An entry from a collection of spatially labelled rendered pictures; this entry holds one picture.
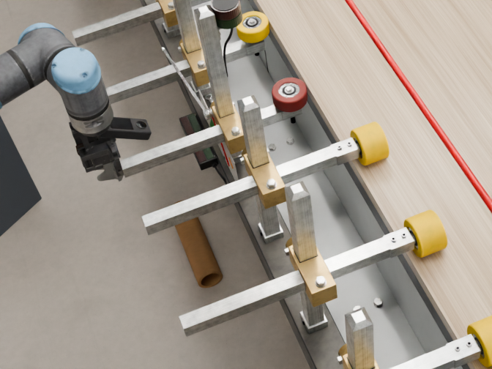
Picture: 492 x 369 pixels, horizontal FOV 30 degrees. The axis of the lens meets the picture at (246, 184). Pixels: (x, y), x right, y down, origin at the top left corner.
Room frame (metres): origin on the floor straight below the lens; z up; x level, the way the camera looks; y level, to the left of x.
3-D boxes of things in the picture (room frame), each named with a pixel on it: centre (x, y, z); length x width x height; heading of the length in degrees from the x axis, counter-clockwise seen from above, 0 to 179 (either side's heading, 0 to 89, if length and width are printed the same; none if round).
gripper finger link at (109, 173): (1.33, 0.29, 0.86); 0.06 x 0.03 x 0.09; 101
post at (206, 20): (1.44, 0.01, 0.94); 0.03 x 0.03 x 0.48; 11
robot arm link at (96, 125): (1.34, 0.29, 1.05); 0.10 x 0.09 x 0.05; 11
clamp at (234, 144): (1.42, 0.01, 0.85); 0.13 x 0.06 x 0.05; 11
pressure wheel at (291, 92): (1.43, -0.14, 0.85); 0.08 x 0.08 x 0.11
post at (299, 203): (0.95, -0.08, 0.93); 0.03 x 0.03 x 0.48; 11
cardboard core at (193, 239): (1.68, 0.19, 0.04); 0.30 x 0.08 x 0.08; 11
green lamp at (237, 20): (1.45, -0.03, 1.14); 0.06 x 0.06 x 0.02
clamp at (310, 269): (0.93, -0.09, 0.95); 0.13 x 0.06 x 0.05; 11
